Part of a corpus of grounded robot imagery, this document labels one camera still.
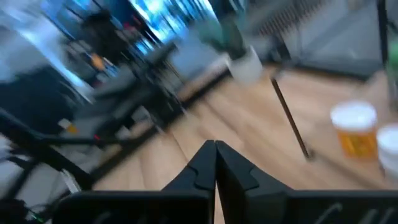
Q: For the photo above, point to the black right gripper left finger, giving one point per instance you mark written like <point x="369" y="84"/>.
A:
<point x="202" y="174"/>

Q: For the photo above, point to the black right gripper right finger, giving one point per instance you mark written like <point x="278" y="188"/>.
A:
<point x="236" y="180"/>

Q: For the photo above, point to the orange bottle white cap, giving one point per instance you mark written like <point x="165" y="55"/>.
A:
<point x="354" y="137"/>

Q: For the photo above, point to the white bottle wide cap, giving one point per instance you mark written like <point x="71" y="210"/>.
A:
<point x="390" y="149"/>

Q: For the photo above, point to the green cap medicine bottle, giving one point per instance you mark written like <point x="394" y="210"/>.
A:
<point x="393" y="71"/>

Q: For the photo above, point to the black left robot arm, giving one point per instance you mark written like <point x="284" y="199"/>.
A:
<point x="140" y="93"/>

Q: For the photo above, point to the wooden shelf board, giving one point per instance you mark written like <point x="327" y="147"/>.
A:
<point x="320" y="93"/>

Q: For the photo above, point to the green plant in white pot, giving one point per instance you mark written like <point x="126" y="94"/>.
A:
<point x="247" y="68"/>

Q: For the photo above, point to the person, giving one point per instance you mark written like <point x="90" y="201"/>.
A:
<point x="102" y="34"/>

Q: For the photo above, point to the black shelf frame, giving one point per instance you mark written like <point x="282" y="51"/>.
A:
<point x="290" y="118"/>

